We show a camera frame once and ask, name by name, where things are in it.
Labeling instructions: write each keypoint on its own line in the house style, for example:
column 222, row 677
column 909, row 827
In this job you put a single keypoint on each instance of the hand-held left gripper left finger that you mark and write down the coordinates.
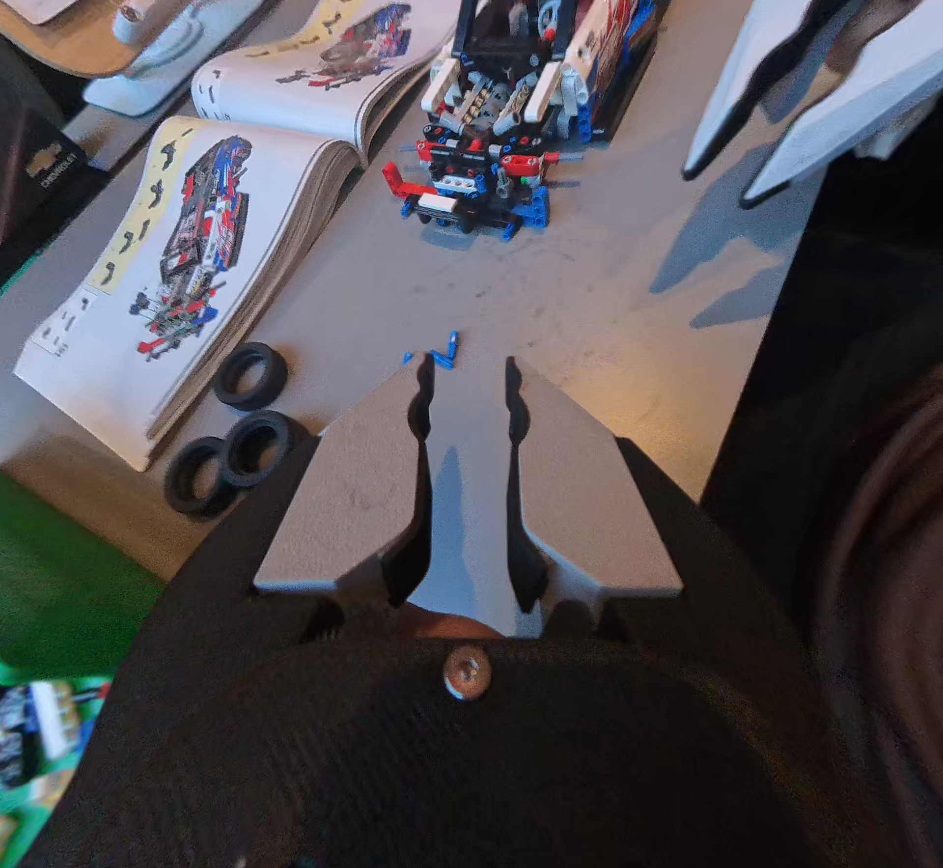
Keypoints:
column 353, row 507

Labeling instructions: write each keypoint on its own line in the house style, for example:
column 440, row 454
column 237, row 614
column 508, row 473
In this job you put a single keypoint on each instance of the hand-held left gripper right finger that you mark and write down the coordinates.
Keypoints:
column 589, row 507

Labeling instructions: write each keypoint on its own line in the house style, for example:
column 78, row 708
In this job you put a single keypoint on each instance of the toy brick race car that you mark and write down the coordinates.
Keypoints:
column 516, row 50

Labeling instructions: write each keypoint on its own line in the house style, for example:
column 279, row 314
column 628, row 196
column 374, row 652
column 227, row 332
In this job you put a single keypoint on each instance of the green plastic bin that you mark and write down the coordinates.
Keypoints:
column 59, row 588

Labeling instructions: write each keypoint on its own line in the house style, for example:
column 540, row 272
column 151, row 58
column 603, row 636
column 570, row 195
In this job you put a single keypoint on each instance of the grey desk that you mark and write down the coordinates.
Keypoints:
column 589, row 278

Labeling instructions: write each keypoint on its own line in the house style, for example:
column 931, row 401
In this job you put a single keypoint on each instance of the black rubber toy tyre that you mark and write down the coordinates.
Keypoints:
column 247, row 404
column 250, row 481
column 191, row 511

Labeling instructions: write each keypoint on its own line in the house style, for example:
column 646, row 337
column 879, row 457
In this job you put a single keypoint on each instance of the open instruction booklet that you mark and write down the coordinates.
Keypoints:
column 184, row 205

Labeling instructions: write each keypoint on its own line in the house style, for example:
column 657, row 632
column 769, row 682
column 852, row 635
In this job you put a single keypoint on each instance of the glossy printed sheet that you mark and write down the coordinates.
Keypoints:
column 44, row 728

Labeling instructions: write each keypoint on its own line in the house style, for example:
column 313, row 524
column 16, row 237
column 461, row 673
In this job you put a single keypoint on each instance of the black toy kit box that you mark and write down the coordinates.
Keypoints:
column 44, row 146

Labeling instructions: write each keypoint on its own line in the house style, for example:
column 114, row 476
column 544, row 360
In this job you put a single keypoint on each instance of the wooden document stand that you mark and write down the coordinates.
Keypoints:
column 74, row 43

